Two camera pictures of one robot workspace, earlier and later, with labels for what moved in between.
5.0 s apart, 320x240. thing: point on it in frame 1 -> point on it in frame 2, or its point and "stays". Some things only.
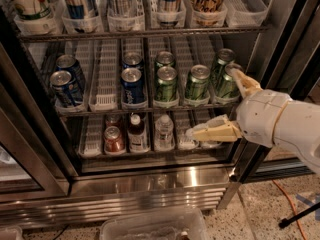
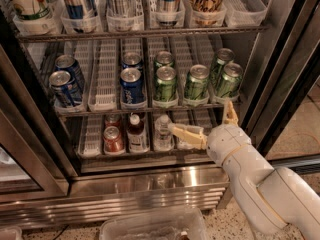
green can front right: [228, 86] stays
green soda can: [199, 81] stays
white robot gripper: [262, 116] -> [226, 141]
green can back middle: [165, 59] stays
